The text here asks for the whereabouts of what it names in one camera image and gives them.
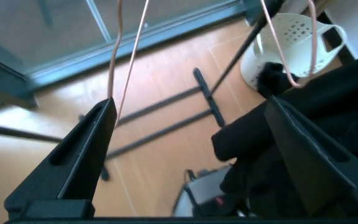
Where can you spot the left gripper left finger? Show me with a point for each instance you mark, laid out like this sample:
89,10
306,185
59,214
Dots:
73,168

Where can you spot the beige curtain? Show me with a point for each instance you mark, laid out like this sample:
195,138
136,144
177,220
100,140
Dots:
295,5

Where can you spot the window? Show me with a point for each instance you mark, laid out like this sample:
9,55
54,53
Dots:
57,31

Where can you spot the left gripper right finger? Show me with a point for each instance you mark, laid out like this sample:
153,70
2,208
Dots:
315,168

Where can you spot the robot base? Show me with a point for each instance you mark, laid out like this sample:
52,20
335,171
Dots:
204,189

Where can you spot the white laundry basket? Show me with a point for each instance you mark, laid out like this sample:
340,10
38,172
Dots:
300,49

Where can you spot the black clothes rack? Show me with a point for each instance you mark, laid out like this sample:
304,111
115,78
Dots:
210,99

